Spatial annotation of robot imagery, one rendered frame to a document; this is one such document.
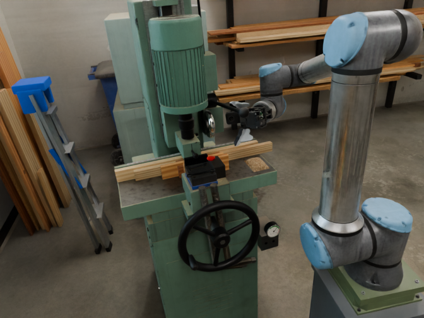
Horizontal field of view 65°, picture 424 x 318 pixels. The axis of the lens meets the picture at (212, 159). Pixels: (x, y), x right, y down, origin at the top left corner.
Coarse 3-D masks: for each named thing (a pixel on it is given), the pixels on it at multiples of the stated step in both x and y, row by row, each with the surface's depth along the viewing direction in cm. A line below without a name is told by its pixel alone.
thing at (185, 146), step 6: (180, 132) 134; (180, 138) 129; (192, 138) 128; (180, 144) 127; (186, 144) 124; (192, 144) 125; (198, 144) 126; (180, 150) 130; (186, 150) 125; (198, 150) 127; (186, 156) 127
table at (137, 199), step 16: (240, 160) 138; (160, 176) 131; (240, 176) 127; (256, 176) 127; (272, 176) 129; (128, 192) 122; (144, 192) 121; (160, 192) 121; (176, 192) 120; (128, 208) 115; (144, 208) 117; (160, 208) 119
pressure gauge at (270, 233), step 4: (268, 224) 134; (272, 224) 133; (276, 224) 133; (264, 228) 134; (268, 228) 132; (272, 228) 133; (276, 228) 134; (280, 228) 134; (268, 232) 133; (272, 232) 134; (276, 232) 135; (268, 236) 134; (272, 236) 135
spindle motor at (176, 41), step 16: (160, 16) 113; (176, 16) 109; (192, 16) 105; (160, 32) 103; (176, 32) 102; (192, 32) 104; (160, 48) 106; (176, 48) 104; (192, 48) 106; (160, 64) 109; (176, 64) 107; (192, 64) 109; (160, 80) 112; (176, 80) 110; (192, 80) 111; (160, 96) 116; (176, 96) 112; (192, 96) 113; (176, 112) 115; (192, 112) 115
